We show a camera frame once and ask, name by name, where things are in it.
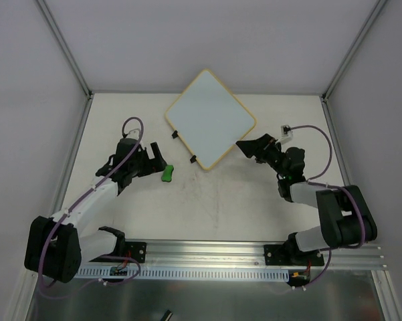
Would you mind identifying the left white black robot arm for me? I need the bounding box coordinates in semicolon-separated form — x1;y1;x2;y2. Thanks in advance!
24;138;167;283

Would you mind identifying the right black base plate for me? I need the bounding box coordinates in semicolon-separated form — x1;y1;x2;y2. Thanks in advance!
263;244;324;267

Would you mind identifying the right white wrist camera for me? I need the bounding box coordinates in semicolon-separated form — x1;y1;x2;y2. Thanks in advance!
277;125;293;144

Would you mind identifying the aluminium mounting rail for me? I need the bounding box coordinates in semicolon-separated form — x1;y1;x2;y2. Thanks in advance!
25;237;387;269

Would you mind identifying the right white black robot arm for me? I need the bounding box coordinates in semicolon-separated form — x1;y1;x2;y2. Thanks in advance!
236;134;378;265

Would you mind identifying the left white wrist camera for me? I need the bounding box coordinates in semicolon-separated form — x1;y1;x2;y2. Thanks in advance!
126;128;141;140

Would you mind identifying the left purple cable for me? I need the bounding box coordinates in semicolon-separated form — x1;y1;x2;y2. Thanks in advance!
36;116;145;299

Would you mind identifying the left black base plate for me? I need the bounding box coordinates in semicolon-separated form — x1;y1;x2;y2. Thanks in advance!
123;241;147;264

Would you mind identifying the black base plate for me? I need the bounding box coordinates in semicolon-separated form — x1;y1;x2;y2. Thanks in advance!
263;244;324;267
123;241;147;264

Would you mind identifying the purple cable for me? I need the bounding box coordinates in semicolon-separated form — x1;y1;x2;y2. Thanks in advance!
36;116;145;299
286;124;369;292

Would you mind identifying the small black object at bottom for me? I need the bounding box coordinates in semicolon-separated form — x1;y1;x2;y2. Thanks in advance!
161;310;173;321

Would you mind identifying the yellow framed whiteboard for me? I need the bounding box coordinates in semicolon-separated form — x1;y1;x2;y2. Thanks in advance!
165;69;257;171

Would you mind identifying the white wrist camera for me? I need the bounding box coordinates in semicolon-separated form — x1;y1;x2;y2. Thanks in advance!
277;125;293;144
126;128;141;140

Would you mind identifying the green whiteboard eraser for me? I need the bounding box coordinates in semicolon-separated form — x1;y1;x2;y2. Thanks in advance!
161;165;174;183

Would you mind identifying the aluminium frame post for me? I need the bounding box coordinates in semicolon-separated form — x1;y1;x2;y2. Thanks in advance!
35;0;94;100
320;0;389;101

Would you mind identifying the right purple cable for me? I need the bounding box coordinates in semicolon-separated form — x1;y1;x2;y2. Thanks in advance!
286;124;369;292

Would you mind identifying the right aluminium frame post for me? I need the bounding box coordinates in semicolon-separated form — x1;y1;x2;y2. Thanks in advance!
320;0;389;101

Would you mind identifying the white slotted cable duct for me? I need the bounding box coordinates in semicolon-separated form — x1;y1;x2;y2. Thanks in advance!
75;265;290;283

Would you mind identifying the left aluminium frame post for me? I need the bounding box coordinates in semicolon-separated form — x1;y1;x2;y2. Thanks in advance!
35;0;94;100

